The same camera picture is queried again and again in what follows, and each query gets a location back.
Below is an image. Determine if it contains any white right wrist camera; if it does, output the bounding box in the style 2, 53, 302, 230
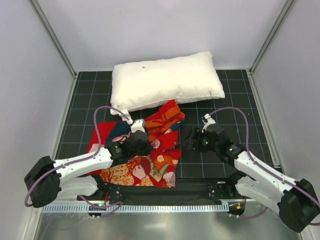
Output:
201, 113, 216, 132

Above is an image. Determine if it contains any left aluminium frame post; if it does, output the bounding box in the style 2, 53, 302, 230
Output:
28, 0, 77, 78

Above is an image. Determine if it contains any white slotted cable duct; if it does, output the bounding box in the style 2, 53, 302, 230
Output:
42, 202, 229, 214

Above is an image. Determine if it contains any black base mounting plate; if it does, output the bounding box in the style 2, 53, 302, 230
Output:
85, 178, 246, 206

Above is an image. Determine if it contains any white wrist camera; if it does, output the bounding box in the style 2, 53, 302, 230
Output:
130, 119, 146, 134
201, 113, 216, 132

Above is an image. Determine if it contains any red cartoon print pillowcase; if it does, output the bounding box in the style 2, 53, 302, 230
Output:
90, 100, 185, 188

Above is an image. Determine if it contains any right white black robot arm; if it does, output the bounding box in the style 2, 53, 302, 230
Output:
181, 123, 320, 233

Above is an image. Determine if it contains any right aluminium frame post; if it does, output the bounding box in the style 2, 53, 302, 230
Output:
249, 0, 297, 75

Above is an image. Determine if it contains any aluminium frame post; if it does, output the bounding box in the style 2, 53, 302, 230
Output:
28, 0, 77, 78
249, 0, 297, 75

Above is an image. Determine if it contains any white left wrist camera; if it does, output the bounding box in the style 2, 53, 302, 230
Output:
130, 119, 146, 134

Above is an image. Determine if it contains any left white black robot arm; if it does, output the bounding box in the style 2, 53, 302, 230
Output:
24, 130, 153, 208

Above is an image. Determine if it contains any black grid cutting mat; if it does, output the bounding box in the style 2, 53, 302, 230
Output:
55, 69, 281, 179

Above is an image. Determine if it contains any white pillow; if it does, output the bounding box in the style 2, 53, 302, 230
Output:
110, 51, 225, 116

